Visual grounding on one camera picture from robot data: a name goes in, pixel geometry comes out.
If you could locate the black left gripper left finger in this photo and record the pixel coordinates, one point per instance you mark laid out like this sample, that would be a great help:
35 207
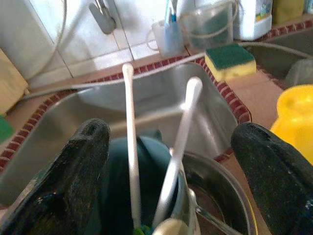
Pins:
68 183

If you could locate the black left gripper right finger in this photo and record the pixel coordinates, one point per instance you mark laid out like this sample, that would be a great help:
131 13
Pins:
281 186

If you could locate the stainless steel bowl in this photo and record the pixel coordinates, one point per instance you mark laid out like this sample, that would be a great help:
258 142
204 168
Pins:
220 176

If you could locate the yellow plastic cup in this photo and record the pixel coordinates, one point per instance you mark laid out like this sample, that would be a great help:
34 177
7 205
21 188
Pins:
296 115

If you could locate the teal mug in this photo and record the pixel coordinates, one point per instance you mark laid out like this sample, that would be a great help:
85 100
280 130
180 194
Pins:
151 176

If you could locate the metal spoon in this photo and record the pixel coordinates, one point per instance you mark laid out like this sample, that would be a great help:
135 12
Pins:
195 203

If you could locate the beige water ioniser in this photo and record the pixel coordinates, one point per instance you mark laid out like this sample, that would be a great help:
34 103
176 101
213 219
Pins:
9 80

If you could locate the steel sink basin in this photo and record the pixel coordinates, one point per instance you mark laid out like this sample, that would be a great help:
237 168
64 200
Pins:
159 98
276 61

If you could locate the green yellow sponge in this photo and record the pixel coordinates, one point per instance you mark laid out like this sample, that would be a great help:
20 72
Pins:
230 58

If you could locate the white bottle yellow cap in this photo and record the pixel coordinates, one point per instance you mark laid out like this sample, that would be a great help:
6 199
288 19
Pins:
254 22

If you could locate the dark green scouring sponge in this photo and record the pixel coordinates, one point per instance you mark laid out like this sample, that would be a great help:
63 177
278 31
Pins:
210 29

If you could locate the clear plastic mug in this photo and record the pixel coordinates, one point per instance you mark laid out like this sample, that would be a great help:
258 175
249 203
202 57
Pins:
161 36

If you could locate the yellow box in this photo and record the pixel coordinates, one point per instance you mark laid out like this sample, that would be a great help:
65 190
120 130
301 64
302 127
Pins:
288 9

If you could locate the blue white toothbrush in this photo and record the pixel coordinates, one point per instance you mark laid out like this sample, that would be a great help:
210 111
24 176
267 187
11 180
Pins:
170 34

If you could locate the clear plastic container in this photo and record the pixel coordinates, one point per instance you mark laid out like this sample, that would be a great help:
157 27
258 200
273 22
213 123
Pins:
185 29

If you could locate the grey wall tap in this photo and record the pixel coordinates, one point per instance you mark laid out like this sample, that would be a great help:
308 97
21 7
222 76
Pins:
104 19

